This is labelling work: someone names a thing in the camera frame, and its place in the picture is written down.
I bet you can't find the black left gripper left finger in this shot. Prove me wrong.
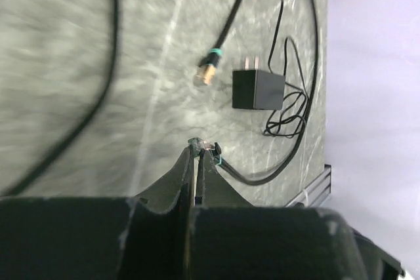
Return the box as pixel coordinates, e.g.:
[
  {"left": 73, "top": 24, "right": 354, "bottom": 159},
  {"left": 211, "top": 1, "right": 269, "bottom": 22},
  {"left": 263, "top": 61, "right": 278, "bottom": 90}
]
[{"left": 1, "top": 148, "right": 194, "bottom": 279}]

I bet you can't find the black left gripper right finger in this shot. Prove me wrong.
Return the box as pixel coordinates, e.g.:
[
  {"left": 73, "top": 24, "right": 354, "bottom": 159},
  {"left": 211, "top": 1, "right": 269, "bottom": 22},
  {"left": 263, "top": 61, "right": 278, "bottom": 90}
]
[{"left": 188, "top": 150, "right": 404, "bottom": 279}]

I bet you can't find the thin black power cord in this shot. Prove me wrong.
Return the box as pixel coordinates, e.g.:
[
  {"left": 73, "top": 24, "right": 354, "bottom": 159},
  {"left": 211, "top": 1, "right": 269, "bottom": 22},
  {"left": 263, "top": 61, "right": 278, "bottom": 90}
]
[{"left": 262, "top": 0, "right": 311, "bottom": 138}]

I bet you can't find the black ethernet cable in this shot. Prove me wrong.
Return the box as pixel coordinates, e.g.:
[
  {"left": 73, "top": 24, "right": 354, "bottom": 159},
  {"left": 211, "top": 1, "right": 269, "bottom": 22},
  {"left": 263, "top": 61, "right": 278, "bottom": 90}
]
[
  {"left": 188, "top": 0, "right": 321, "bottom": 188},
  {"left": 0, "top": 0, "right": 119, "bottom": 197}
]

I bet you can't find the black power adapter brick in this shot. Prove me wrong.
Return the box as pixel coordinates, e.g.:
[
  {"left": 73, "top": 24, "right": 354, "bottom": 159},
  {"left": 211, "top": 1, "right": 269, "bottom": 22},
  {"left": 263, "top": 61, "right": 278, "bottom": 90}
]
[{"left": 232, "top": 56, "right": 285, "bottom": 111}]

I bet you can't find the aluminium left side rail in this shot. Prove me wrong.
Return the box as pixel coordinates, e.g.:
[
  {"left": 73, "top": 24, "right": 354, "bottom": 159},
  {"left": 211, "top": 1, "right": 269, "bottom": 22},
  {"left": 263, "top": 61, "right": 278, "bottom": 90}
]
[{"left": 285, "top": 165, "right": 331, "bottom": 207}]

